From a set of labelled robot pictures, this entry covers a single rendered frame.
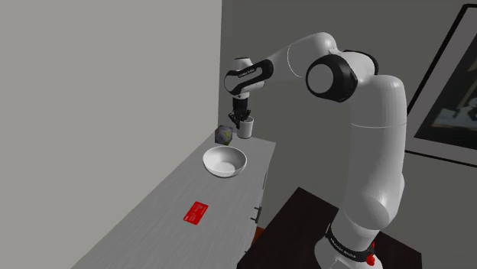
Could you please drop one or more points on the red card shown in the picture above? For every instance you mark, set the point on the red card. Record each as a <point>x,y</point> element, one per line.
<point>195,212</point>

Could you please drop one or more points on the grey chest of drawers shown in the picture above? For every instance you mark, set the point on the grey chest of drawers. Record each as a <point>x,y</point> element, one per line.
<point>167,231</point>

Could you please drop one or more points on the white cup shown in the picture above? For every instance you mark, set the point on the white cup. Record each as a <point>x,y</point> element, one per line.
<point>246,129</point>

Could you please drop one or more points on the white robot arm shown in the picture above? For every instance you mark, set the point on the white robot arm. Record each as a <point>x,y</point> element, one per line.
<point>376,149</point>

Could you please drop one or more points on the white bowl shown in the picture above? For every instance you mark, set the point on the white bowl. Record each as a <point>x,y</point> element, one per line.
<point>224,161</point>

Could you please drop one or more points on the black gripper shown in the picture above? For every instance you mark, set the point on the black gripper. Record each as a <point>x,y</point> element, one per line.
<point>240,108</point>

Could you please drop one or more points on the grey patterned cube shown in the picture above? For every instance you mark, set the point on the grey patterned cube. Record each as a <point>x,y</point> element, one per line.
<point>223,135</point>

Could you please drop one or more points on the black framed wall picture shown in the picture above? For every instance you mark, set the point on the black framed wall picture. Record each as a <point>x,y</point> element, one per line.
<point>452,97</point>

